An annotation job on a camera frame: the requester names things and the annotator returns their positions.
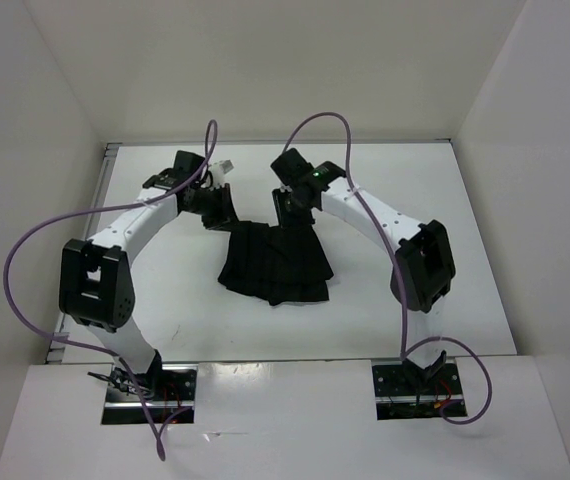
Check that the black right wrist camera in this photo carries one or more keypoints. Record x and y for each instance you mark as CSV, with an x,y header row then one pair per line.
x,y
290,167

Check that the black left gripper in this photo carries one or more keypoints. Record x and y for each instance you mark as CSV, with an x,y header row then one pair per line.
x,y
226,214

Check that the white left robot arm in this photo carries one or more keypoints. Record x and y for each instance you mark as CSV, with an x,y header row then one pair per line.
x,y
132,231

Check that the aluminium table frame rail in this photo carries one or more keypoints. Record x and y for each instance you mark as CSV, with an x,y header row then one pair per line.
x,y
88,296

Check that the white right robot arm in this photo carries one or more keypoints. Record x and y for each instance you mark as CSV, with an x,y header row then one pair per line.
x,y
422,261

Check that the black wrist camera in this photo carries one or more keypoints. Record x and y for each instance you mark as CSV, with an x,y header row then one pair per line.
x,y
290,167
186,164

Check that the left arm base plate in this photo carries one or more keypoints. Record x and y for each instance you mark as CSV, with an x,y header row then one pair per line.
x,y
172,400

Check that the black pleated skirt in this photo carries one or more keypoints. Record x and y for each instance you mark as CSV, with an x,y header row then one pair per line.
x,y
276,264

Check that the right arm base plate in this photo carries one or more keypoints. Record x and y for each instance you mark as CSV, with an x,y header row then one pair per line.
x,y
402,394

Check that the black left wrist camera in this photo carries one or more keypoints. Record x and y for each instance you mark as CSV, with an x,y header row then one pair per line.
x,y
186,164

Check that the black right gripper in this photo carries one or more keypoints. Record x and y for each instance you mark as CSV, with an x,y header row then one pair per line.
x,y
285,221

